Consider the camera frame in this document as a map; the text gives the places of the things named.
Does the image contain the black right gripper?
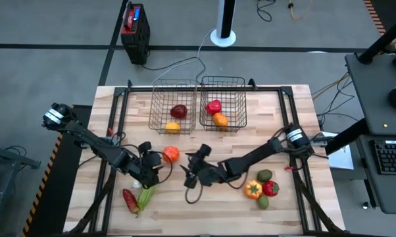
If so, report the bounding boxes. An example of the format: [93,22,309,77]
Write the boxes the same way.
[179,144,227,190]

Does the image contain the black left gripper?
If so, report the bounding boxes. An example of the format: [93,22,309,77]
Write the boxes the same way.
[137,141,165,189]

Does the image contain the green ridged cucumber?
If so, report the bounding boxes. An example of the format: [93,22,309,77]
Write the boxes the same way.
[137,186,158,211]

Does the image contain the yellow orange citrus fruit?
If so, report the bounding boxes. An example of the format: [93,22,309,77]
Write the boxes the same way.
[164,122,182,134]

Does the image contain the red chili pepper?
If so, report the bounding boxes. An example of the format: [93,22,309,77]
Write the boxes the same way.
[122,188,141,218]

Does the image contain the dark red apple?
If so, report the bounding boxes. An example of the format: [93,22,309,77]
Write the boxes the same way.
[170,104,188,120]

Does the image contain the orange bell pepper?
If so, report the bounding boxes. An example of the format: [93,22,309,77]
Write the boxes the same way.
[212,112,229,128]

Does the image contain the large red bell pepper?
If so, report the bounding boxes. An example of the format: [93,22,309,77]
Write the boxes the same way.
[206,99,223,116]

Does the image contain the orange tomato green calyx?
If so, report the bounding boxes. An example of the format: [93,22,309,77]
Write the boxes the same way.
[243,179,264,200]

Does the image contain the green avocado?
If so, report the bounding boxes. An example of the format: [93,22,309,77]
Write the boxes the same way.
[256,169,274,183]
[257,194,270,211]

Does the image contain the small red bell pepper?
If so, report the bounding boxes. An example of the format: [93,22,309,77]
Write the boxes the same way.
[262,180,280,198]

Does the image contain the black ramp hazard stripes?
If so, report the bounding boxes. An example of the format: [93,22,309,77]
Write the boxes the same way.
[20,104,93,237]

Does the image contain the red black power case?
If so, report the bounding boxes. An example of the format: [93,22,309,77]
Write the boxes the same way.
[120,2,151,66]

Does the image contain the white pole with base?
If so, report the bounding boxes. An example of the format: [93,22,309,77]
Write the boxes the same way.
[210,0,237,48]

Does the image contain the dark metal stand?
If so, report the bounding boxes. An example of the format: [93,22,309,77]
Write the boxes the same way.
[0,131,42,237]

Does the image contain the grey desk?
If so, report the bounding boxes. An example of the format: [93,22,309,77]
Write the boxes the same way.
[345,52,396,215]

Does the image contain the black keyboard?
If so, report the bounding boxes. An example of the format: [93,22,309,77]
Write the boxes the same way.
[372,140,396,176]

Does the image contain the black monitor pole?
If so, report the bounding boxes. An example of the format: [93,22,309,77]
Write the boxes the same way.
[357,13,396,66]

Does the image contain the bronze wire basket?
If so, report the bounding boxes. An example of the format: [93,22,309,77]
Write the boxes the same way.
[147,78,198,135]

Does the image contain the black wire basket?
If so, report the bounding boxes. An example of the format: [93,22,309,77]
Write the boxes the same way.
[199,75,248,133]

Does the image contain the black metal rig frame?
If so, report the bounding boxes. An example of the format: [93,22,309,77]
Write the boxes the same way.
[62,78,345,236]

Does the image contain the black floor cable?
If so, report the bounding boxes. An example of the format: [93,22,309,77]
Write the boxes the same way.
[316,77,356,118]
[141,56,207,85]
[256,0,277,23]

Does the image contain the white floor cable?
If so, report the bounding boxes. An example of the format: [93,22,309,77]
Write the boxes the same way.
[151,28,217,83]

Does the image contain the yellow floor cable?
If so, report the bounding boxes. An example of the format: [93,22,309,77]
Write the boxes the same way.
[287,0,314,20]
[311,74,350,97]

